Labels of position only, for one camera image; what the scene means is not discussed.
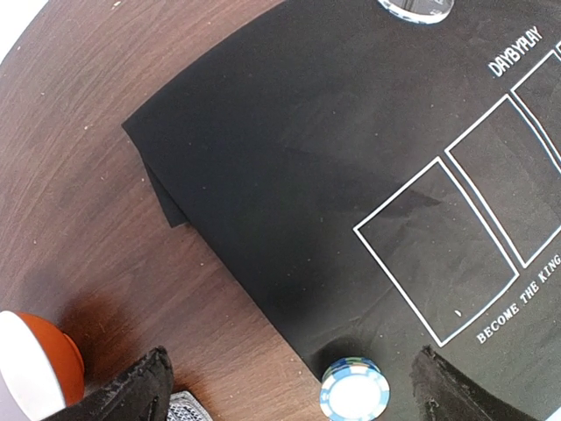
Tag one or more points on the clear round dealer button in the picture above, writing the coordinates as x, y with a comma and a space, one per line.
421, 12

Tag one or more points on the blue white chip stack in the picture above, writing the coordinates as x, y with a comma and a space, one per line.
353, 388

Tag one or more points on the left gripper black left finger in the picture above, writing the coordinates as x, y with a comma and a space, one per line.
141, 392

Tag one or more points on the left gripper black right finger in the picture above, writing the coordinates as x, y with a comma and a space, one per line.
443, 392

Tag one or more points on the black poker cloth mat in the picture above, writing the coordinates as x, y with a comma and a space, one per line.
378, 186

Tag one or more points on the white red bowl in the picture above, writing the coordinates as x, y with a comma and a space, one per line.
42, 369

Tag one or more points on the grey playing card deck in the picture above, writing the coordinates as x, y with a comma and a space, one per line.
184, 407

